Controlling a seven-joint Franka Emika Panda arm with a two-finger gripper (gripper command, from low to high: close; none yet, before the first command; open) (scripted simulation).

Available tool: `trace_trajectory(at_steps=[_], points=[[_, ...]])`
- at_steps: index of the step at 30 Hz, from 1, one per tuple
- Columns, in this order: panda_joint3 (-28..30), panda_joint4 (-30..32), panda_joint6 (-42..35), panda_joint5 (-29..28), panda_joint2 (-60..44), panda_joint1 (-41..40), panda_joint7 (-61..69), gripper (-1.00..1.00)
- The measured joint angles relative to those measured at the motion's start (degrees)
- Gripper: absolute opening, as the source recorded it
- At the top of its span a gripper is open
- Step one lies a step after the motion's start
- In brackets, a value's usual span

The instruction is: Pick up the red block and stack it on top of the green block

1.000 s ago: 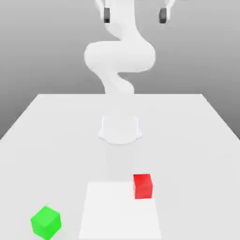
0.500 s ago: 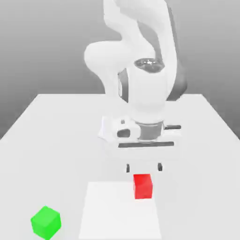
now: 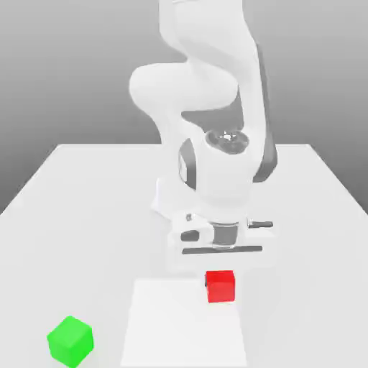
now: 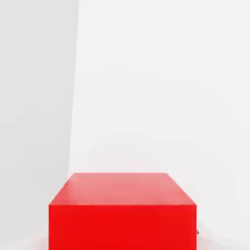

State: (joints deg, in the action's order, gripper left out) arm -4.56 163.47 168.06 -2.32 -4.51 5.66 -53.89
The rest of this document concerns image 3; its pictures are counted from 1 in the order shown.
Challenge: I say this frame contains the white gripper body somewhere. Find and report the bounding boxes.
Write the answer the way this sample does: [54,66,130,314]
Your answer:
[168,240,276,277]

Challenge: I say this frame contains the small red cube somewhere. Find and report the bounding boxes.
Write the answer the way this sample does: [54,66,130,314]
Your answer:
[204,270,236,304]

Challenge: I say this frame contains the small green cube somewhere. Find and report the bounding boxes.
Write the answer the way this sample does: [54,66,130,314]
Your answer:
[46,315,95,368]

